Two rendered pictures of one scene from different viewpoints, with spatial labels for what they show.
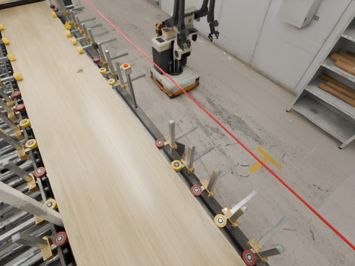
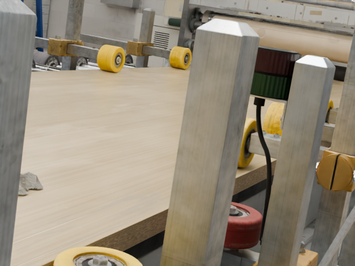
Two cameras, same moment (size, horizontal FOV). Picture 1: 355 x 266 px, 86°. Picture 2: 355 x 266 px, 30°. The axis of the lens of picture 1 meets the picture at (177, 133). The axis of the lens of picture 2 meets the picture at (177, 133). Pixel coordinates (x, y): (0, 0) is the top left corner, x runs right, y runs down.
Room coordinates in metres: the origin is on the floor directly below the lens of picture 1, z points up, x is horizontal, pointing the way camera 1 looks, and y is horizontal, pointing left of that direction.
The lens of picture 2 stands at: (1.69, 0.38, 1.14)
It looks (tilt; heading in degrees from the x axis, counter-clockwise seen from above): 11 degrees down; 61
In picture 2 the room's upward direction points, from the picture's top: 9 degrees clockwise
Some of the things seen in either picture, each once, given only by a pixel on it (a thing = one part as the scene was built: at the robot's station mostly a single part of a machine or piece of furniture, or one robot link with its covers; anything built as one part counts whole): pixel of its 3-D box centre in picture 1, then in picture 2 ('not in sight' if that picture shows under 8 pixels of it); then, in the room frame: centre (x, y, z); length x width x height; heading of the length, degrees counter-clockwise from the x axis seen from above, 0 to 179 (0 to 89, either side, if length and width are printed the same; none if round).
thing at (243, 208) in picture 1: (234, 217); not in sight; (0.32, -0.40, 0.86); 0.04 x 0.04 x 0.48; 36
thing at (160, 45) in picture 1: (171, 51); not in sight; (2.88, 0.12, 0.59); 0.55 x 0.34 x 0.83; 126
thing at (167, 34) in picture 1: (170, 32); not in sight; (2.90, 0.13, 0.87); 0.23 x 0.15 x 0.11; 126
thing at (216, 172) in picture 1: (211, 184); not in sight; (0.52, -0.25, 0.94); 0.04 x 0.04 x 0.48; 36
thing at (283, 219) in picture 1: (264, 238); not in sight; (0.21, -0.60, 0.81); 0.43 x 0.03 x 0.04; 126
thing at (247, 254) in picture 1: (246, 258); not in sight; (0.09, -0.44, 0.85); 0.08 x 0.08 x 0.11
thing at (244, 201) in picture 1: (237, 207); not in sight; (0.41, -0.45, 0.80); 0.43 x 0.03 x 0.04; 126
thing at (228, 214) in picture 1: (230, 217); not in sight; (0.34, -0.38, 0.80); 0.14 x 0.06 x 0.05; 36
